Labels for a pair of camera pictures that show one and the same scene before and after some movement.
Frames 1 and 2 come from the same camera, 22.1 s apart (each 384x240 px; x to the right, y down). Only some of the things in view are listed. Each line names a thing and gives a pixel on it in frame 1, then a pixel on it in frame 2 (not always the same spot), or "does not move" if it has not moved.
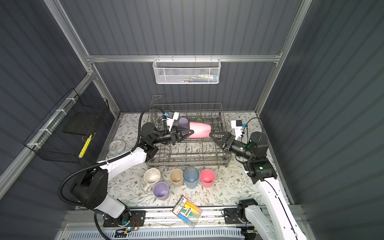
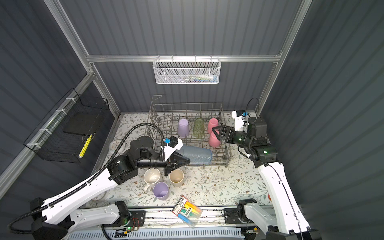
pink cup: [200, 130] -> [213, 122]
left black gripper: [181, 129] -> [171, 164]
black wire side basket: [65, 134] does not move
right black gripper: [228, 140] -> [230, 130]
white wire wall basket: [186, 70] does not move
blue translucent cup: [191, 175] -> [196, 155]
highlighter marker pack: [188, 211] does not move
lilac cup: [183, 122] does not move
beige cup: [176, 177] does not move
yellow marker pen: [85, 146] does not move
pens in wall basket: [202, 78] does not move
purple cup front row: [161, 190] does not move
